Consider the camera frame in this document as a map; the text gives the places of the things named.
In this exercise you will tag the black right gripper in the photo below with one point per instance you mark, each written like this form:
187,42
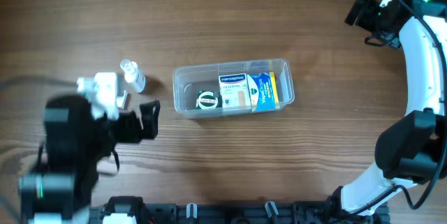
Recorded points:
365,12

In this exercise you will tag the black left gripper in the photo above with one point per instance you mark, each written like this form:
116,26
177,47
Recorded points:
138,126

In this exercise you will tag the white dropper bottle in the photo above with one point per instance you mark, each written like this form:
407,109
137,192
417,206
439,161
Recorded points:
133,75

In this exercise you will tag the white Hansaplast plaster box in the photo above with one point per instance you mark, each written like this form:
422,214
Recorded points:
234,90

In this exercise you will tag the blue yellow VapoDrops packet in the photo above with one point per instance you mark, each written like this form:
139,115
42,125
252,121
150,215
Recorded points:
263,92

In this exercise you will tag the white green medicine box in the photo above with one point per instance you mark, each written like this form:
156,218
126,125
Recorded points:
121,100

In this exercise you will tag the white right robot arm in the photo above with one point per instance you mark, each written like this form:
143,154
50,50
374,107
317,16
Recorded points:
412,151

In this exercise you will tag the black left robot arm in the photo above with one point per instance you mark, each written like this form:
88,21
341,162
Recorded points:
58,188

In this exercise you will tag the clear plastic container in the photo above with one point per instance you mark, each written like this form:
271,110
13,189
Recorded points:
188,80

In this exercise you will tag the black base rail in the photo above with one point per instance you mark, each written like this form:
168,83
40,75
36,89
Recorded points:
297,213

